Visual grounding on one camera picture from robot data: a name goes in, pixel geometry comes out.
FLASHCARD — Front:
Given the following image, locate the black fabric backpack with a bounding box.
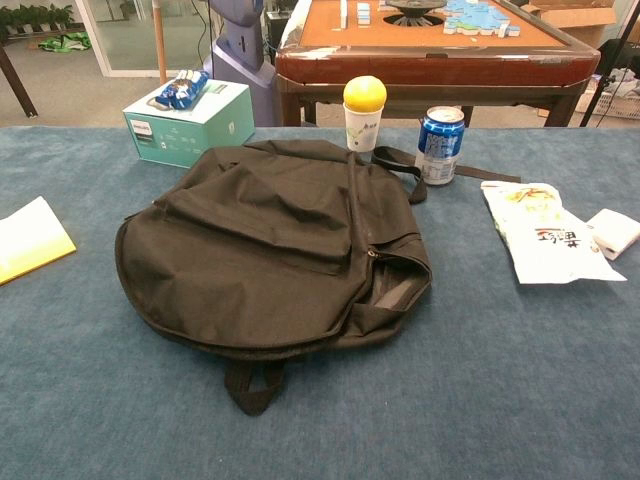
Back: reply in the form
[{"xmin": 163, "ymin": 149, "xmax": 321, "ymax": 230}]
[{"xmin": 114, "ymin": 138, "xmax": 522, "ymax": 417}]

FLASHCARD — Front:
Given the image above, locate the white snack bag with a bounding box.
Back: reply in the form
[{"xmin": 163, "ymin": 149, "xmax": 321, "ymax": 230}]
[{"xmin": 480, "ymin": 180, "xmax": 628, "ymax": 285}]

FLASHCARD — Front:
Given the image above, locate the white paper cup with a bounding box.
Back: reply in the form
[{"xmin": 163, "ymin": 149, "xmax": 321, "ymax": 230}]
[{"xmin": 343, "ymin": 102, "xmax": 384, "ymax": 153}]

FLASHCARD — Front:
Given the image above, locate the blue beverage can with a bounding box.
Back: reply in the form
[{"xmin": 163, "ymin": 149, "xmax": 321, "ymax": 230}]
[{"xmin": 414, "ymin": 105, "xmax": 466, "ymax": 187}]

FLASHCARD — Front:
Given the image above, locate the yellow ball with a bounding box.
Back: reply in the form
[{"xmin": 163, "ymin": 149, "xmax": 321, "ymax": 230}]
[{"xmin": 342, "ymin": 75, "xmax": 388, "ymax": 113}]

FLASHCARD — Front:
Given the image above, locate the teal Philips product box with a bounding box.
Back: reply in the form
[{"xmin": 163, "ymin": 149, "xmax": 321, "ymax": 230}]
[{"xmin": 122, "ymin": 78, "xmax": 256, "ymax": 169}]

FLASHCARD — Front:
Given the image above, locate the blue-purple robot kiosk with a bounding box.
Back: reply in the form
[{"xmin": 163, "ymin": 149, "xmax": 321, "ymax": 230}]
[{"xmin": 202, "ymin": 0, "xmax": 279, "ymax": 128}]

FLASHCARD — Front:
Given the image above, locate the brown mahjong table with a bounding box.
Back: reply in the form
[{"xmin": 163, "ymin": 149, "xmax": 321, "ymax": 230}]
[{"xmin": 274, "ymin": 0, "xmax": 601, "ymax": 128}]

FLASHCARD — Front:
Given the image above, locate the blue cookie pack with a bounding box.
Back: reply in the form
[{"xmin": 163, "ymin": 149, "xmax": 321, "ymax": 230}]
[{"xmin": 154, "ymin": 69, "xmax": 210, "ymax": 111}]

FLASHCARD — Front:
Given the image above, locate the blue felt table mat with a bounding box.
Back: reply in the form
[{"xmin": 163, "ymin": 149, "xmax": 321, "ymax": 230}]
[{"xmin": 0, "ymin": 125, "xmax": 640, "ymax": 480}]

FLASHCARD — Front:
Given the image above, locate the wooden pole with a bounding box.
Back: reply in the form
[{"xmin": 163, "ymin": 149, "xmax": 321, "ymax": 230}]
[{"xmin": 152, "ymin": 0, "xmax": 168, "ymax": 86}]

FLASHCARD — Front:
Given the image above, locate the pile of blue mahjong tiles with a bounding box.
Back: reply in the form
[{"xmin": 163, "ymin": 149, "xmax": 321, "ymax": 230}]
[{"xmin": 442, "ymin": 0, "xmax": 521, "ymax": 39}]

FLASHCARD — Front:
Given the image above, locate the white and yellow booklet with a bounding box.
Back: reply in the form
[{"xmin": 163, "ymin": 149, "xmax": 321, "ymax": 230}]
[{"xmin": 0, "ymin": 195, "xmax": 78, "ymax": 287}]

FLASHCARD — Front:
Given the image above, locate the small white box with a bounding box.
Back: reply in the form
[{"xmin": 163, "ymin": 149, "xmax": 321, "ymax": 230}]
[{"xmin": 585, "ymin": 208, "xmax": 640, "ymax": 261}]

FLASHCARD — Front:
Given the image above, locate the green cloth on floor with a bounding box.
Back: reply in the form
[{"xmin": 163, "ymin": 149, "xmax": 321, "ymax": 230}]
[{"xmin": 38, "ymin": 31, "xmax": 92, "ymax": 53}]

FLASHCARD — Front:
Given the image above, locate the white plastic basket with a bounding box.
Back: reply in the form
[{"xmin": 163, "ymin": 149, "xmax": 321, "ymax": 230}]
[{"xmin": 574, "ymin": 74, "xmax": 640, "ymax": 120}]

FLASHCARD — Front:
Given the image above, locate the black tripod stand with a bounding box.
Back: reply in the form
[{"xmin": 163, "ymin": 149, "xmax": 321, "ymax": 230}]
[{"xmin": 579, "ymin": 0, "xmax": 640, "ymax": 128}]

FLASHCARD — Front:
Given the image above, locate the dark table leg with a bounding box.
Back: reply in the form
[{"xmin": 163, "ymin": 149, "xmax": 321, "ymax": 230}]
[{"xmin": 0, "ymin": 44, "xmax": 39, "ymax": 119}]

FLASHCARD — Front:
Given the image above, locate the cardboard box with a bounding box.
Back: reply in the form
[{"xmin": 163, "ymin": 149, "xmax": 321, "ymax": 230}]
[{"xmin": 519, "ymin": 0, "xmax": 621, "ymax": 50}]

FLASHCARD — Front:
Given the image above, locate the row of potted plants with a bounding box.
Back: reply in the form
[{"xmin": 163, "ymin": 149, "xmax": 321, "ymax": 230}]
[{"xmin": 0, "ymin": 3, "xmax": 75, "ymax": 36}]

